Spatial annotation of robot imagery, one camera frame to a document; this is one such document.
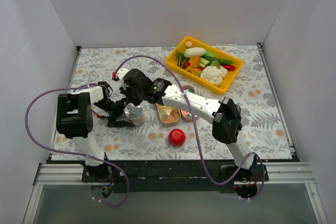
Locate silver jar lid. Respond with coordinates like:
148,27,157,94
124,103,143,121

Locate clear glass jar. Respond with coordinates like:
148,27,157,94
127,115,144,127

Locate beige tray gummy candies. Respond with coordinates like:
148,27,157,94
156,104,181,126

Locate pink tray colourful candies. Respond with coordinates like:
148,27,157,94
180,86,196,121

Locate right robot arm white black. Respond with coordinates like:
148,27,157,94
112,68,257,181

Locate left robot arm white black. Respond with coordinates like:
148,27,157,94
56,81,134,182

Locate yellow plastic bin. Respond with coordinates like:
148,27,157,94
165,36,244,95

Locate red apple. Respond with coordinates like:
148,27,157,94
168,129,186,146

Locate orange yellow pepper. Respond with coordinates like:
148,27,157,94
185,56,200,74

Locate white eggplant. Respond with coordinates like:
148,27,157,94
183,47,206,58

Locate small beige mushroom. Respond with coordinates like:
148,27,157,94
185,41,193,48

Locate white cauliflower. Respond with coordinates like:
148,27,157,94
200,66,228,86

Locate green cucumber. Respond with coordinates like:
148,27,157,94
202,56,233,65

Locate red chili pepper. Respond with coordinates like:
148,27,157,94
221,65,236,71

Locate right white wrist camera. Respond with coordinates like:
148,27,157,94
116,68,129,90

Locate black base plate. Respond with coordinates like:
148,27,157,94
81,160,269,194

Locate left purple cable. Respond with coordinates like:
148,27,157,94
25,83,131,207

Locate purple cable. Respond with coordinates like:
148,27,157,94
25,83,131,207
112,55,266,200

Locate aluminium rail frame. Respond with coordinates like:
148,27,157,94
23,42,329,223

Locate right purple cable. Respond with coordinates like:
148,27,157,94
112,55,266,200

